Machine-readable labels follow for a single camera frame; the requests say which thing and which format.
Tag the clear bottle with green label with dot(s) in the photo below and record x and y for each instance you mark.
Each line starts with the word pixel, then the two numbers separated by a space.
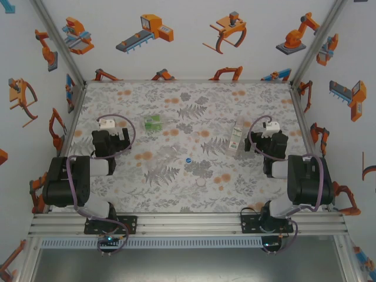
pixel 152 122

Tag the clear bottle without label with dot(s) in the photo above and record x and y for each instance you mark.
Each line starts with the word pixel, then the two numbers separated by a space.
pixel 166 154

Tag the white bottle cap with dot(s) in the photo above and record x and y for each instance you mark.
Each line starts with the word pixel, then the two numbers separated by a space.
pixel 201 182

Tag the blue bottle cap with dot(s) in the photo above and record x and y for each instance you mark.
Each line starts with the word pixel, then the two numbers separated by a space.
pixel 188 160

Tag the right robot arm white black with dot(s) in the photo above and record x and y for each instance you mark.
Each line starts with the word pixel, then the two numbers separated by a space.
pixel 308 182

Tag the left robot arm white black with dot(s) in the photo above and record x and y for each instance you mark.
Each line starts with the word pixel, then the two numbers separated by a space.
pixel 58 188

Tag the floral printed table cover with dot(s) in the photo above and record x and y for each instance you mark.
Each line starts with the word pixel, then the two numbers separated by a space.
pixel 205 199

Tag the small circuit board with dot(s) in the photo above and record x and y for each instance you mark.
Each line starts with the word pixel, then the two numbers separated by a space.
pixel 270 244
pixel 108 239

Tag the grey metal sheet panel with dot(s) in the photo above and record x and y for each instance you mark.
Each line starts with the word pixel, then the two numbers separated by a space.
pixel 188 267

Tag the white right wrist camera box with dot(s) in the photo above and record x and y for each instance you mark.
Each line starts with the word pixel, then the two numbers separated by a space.
pixel 271 127

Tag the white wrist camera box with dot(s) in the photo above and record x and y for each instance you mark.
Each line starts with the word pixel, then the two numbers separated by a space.
pixel 106 124
pixel 271 127

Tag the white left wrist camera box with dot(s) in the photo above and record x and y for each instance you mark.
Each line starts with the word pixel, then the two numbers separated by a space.
pixel 106 124

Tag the aluminium table side rail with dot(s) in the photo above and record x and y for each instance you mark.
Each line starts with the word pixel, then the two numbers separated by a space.
pixel 77 111
pixel 302 123

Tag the aluminium table end rail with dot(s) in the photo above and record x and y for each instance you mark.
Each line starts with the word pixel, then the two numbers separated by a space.
pixel 188 80

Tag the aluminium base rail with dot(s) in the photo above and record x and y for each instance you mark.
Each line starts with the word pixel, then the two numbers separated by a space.
pixel 188 223

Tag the aluminium frame post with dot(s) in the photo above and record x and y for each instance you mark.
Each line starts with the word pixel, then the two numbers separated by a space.
pixel 317 44
pixel 58 41

